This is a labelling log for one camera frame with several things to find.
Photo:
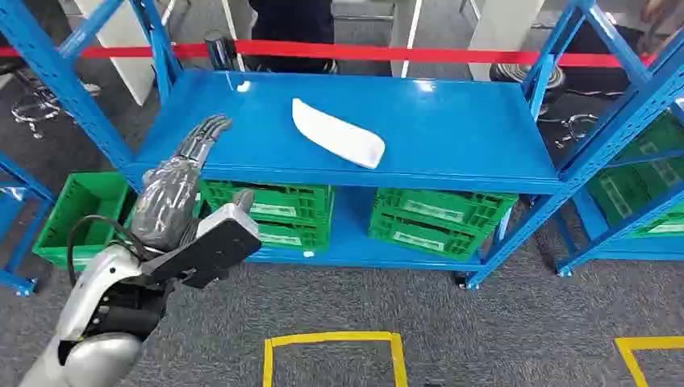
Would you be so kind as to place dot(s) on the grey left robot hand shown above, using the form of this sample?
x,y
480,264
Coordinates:
x,y
165,203

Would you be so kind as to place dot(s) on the white curved plastic shell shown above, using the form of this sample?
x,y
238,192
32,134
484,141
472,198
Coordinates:
x,y
336,136

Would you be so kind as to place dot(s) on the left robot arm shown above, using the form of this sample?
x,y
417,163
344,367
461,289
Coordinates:
x,y
96,283

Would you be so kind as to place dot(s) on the empty open green crate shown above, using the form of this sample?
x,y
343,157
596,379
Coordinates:
x,y
85,203

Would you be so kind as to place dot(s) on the green crate with white label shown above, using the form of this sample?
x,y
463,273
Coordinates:
x,y
443,205
660,136
288,237
662,227
422,240
625,189
278,198

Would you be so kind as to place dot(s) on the chrome chair base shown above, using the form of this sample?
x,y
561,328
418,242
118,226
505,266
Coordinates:
x,y
37,109
570,122

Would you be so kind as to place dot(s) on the yellow floor tape square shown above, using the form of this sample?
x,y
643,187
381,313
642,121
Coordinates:
x,y
331,337

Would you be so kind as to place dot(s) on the red barrier tape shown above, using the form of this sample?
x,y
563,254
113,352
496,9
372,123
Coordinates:
x,y
374,53

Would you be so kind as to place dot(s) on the black rack caster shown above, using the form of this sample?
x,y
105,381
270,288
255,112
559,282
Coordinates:
x,y
466,281

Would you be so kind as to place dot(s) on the black round base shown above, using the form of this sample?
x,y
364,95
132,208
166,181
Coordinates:
x,y
507,75

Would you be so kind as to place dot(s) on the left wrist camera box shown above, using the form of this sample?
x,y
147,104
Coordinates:
x,y
213,251

